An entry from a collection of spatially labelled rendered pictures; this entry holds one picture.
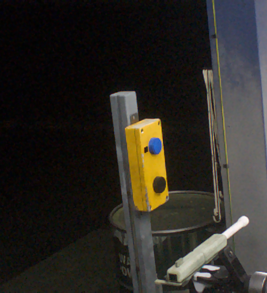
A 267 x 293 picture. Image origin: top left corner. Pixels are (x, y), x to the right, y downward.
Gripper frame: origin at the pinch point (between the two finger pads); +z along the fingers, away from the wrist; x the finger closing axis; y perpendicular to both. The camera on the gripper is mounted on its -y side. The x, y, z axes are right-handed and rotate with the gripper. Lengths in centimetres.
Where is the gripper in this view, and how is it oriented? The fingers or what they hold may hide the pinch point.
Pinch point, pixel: (191, 269)
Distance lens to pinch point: 230.7
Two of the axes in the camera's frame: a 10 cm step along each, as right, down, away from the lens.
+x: 5.3, -2.8, 8.0
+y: 1.1, 9.6, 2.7
